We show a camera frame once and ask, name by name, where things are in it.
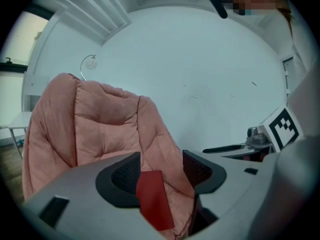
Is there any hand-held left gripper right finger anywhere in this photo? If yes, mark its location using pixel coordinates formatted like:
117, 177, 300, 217
182, 149, 283, 240

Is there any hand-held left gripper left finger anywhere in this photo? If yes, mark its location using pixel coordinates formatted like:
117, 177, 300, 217
21, 151, 167, 240

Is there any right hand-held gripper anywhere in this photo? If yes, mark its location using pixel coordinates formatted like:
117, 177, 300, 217
201, 104, 301, 160

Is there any pink armchair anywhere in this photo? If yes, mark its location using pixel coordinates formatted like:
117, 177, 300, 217
21, 72, 199, 238

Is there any grey metal door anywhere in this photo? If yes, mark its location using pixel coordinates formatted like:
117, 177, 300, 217
282, 54, 295, 95

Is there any white side table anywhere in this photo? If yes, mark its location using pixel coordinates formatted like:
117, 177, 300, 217
8, 111, 34, 158

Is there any black framed window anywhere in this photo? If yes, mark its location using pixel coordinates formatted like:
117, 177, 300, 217
0, 3, 55, 73

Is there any black head-worn camera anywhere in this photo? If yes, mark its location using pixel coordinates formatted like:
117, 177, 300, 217
205, 0, 229, 20

